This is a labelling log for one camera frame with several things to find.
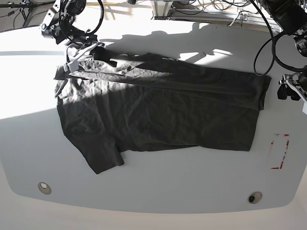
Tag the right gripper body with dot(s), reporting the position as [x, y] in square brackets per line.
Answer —
[80, 49]

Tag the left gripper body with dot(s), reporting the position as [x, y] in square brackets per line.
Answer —
[293, 83]

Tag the dark grey T-shirt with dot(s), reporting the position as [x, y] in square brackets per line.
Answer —
[150, 103]

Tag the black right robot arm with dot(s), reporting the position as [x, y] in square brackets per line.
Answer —
[58, 24]

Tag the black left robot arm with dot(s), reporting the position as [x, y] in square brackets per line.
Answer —
[291, 16]

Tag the red tape rectangle marking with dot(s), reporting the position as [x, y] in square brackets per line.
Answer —
[278, 150]

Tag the black tripod stand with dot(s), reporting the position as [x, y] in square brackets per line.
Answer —
[25, 8]

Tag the right table grommet hole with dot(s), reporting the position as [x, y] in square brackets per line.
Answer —
[255, 197]

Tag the table grommet hole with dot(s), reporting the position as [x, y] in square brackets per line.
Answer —
[255, 197]
[44, 188]

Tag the left table grommet hole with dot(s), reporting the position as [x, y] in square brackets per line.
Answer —
[44, 188]

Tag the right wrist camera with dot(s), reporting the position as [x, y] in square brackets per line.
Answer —
[71, 66]

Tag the aluminium rail with cables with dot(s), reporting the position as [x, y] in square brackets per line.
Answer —
[243, 17]

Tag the aluminium frame post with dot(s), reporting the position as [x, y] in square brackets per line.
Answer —
[161, 8]

